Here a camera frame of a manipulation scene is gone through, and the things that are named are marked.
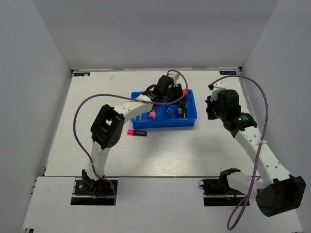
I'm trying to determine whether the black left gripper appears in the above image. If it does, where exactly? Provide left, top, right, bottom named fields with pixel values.
left=163, top=83, right=188, bottom=105

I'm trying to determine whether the clear spray bottle blue cap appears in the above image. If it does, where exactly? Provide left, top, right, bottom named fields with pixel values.
left=166, top=105, right=177, bottom=119

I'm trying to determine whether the green cap black highlighter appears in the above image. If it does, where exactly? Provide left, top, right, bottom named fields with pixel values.
left=182, top=103, right=187, bottom=118

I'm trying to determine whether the pink marker set tube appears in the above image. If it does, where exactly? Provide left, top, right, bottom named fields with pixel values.
left=149, top=109, right=157, bottom=120

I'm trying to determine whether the pink cap black highlighter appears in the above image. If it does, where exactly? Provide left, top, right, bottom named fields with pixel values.
left=127, top=130, right=147, bottom=136

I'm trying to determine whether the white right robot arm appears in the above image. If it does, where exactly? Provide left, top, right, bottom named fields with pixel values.
left=206, top=88, right=306, bottom=216

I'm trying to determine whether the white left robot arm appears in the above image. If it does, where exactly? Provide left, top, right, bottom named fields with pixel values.
left=82, top=70, right=187, bottom=194

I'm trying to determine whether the blue plastic divided bin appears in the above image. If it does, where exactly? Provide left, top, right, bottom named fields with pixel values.
left=131, top=89, right=197, bottom=129

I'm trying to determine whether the right corner table label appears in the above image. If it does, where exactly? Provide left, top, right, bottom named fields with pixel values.
left=219, top=70, right=237, bottom=75

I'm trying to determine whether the corner table label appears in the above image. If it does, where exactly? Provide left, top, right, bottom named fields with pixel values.
left=73, top=72, right=90, bottom=77
left=219, top=70, right=237, bottom=75

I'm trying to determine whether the left corner table label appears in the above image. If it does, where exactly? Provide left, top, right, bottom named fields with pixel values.
left=73, top=72, right=90, bottom=77

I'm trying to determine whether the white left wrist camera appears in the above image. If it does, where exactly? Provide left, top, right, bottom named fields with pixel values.
left=167, top=71, right=180, bottom=86

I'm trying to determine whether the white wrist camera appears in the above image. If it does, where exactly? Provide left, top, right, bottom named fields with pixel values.
left=208, top=81, right=226, bottom=101
left=167, top=71, right=180, bottom=86

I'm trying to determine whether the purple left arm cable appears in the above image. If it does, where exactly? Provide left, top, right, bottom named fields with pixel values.
left=73, top=70, right=188, bottom=206

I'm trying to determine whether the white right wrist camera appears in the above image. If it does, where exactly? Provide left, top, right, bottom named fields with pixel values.
left=208, top=81, right=226, bottom=101

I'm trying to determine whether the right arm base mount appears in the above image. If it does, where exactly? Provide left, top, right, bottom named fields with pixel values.
left=198, top=179, right=245, bottom=207

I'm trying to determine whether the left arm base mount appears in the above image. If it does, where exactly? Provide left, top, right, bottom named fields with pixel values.
left=70, top=179, right=115, bottom=206

